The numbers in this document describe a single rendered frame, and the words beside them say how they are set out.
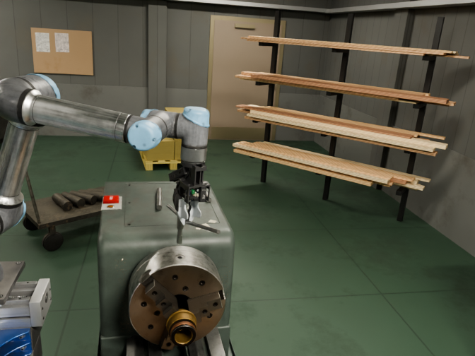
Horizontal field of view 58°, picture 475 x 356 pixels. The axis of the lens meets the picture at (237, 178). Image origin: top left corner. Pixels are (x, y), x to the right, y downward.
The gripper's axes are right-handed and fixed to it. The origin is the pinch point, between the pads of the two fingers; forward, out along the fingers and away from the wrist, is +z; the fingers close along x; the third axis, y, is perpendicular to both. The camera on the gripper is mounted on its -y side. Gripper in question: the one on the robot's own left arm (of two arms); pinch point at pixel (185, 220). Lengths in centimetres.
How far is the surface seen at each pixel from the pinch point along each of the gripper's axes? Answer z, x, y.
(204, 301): 25.2, 4.1, 8.9
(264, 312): 134, 121, -96
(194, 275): 17.8, 2.0, 4.6
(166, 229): 11.8, 2.1, -17.8
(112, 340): 53, -17, -18
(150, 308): 29.2, -10.3, 0.3
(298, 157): 74, 281, -258
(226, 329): 51, 23, -4
